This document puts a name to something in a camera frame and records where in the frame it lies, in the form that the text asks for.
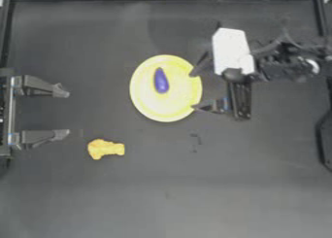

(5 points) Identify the purple toy eggplant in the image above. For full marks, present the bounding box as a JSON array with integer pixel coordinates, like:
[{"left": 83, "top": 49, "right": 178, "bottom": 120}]
[{"left": 154, "top": 66, "right": 171, "bottom": 95}]

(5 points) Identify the yellow toy food piece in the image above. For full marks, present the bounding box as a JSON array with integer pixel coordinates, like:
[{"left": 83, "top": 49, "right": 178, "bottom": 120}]
[{"left": 86, "top": 138, "right": 127, "bottom": 161}]

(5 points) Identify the yellow round plate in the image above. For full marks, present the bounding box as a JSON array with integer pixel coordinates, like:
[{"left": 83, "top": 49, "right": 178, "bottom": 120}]
[{"left": 129, "top": 53, "right": 205, "bottom": 123}]

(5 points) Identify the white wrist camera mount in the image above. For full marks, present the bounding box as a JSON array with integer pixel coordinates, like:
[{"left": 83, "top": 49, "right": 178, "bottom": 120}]
[{"left": 211, "top": 26, "right": 258, "bottom": 77}]

